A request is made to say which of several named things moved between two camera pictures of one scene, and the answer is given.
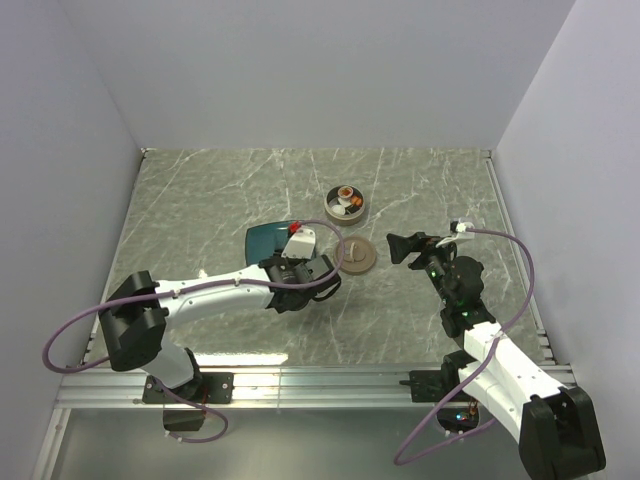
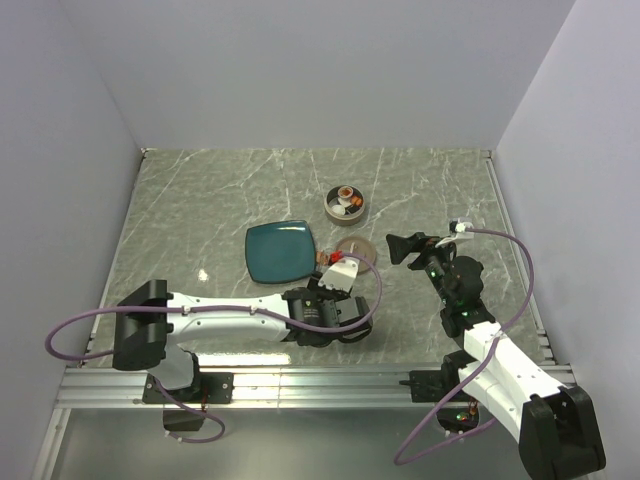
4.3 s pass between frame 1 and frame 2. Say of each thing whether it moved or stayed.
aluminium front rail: stayed
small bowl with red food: stayed
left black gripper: moved
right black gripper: stayed
